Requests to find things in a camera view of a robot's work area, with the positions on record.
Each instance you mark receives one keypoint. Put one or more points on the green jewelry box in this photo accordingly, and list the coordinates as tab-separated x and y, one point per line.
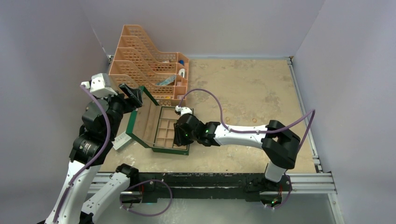
152	126

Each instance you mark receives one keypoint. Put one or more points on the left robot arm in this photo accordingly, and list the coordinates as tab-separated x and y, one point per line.
101	121

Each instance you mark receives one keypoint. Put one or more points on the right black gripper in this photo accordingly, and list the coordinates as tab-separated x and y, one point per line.
179	140

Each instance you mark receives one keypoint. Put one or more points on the silver stapler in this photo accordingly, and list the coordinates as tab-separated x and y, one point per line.
182	73

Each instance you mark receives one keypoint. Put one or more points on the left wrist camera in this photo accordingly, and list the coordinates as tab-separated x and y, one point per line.
99	86

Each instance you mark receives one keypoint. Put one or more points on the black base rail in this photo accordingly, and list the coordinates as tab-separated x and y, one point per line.
251	187

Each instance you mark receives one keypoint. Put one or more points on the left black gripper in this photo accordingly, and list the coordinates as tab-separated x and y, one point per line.
134	95

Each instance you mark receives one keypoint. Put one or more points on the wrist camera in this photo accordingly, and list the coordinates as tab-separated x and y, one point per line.
99	86
179	110

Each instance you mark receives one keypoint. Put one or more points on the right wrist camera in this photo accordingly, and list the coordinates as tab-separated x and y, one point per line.
179	110

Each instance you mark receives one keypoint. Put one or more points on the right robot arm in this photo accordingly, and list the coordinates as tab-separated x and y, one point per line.
280	144

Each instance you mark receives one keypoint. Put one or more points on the peach mesh file organizer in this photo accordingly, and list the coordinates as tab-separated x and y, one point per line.
137	62

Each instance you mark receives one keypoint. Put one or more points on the white paper card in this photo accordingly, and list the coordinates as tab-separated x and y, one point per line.
121	140

